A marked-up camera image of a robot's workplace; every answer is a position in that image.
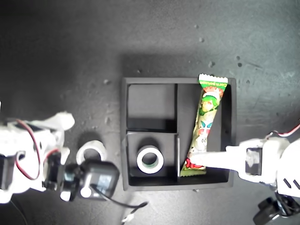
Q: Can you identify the white tape roll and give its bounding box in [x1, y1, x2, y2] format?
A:
[76, 140, 108, 163]
[136, 145, 165, 174]

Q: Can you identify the green printed snack bar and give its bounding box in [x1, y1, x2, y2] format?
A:
[180, 73, 229, 177]

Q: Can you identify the black compartment tray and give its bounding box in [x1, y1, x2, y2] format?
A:
[121, 77, 237, 192]

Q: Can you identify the red arm wire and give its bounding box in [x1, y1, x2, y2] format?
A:
[268, 123, 300, 140]
[15, 119, 41, 181]

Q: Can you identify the black camera box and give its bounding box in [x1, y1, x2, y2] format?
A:
[252, 194, 300, 225]
[60, 159, 121, 203]

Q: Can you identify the black camera cable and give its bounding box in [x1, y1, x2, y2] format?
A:
[90, 184, 150, 224]

